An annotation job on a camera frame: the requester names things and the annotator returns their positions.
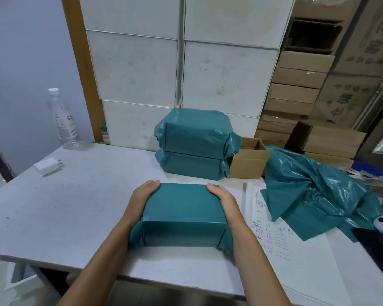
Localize handwritten white paper sheet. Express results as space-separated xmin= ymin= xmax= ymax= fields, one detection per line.
xmin=242 ymin=182 xmax=344 ymax=299

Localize clear plastic water bottle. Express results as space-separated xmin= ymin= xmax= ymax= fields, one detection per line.
xmin=48 ymin=88 xmax=80 ymax=150

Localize person's right hand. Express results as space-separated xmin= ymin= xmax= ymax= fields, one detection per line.
xmin=206 ymin=184 xmax=248 ymax=232

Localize wooden door frame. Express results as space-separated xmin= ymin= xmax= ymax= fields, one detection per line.
xmin=61 ymin=0 xmax=104 ymax=143

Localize brown cardboard box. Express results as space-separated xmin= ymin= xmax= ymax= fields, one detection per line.
xmin=288 ymin=121 xmax=367 ymax=159

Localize small open cardboard box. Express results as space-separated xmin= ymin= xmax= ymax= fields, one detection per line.
xmin=227 ymin=138 xmax=272 ymax=179

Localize metal window frame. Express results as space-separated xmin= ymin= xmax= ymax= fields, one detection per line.
xmin=353 ymin=60 xmax=383 ymax=163

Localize stack of white foam boxes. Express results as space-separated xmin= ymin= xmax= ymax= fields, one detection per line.
xmin=78 ymin=0 xmax=297 ymax=153

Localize person's right forearm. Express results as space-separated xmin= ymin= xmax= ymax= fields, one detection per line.
xmin=228 ymin=221 xmax=292 ymax=306

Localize person's left forearm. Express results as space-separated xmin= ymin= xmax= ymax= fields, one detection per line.
xmin=58 ymin=215 xmax=141 ymax=306

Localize pile of green plastic bags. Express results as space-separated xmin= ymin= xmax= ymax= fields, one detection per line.
xmin=260 ymin=145 xmax=383 ymax=243

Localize open dark-lined cardboard box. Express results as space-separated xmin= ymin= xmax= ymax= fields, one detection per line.
xmin=281 ymin=18 xmax=344 ymax=56

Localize stack of flat cardboard boxes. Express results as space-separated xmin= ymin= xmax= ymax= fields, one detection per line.
xmin=255 ymin=51 xmax=336 ymax=151

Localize green parcel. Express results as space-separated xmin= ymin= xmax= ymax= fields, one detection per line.
xmin=129 ymin=182 xmax=234 ymax=254
xmin=155 ymin=149 xmax=232 ymax=181
xmin=154 ymin=107 xmax=243 ymax=162

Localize white charger plug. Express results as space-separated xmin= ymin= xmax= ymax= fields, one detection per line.
xmin=33 ymin=158 xmax=64 ymax=177

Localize large printed cardboard carton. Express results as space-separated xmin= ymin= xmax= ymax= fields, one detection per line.
xmin=333 ymin=0 xmax=383 ymax=77
xmin=307 ymin=73 xmax=383 ymax=130

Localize person's left hand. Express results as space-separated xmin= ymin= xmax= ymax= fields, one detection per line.
xmin=124 ymin=180 xmax=161 ymax=225

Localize blue and white packets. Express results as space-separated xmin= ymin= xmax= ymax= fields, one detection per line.
xmin=348 ymin=160 xmax=383 ymax=179

